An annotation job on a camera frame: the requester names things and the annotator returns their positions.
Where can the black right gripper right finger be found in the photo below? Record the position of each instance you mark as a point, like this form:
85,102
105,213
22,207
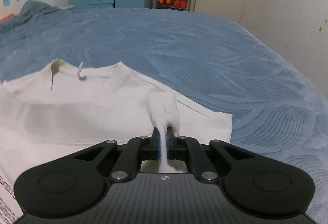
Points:
255,184

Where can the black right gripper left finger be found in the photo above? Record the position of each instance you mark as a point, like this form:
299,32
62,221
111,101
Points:
73,184

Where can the white t-shirt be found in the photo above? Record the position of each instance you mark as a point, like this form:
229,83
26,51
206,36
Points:
63,109

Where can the blue bedspread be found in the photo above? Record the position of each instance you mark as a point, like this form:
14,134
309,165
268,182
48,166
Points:
276,110

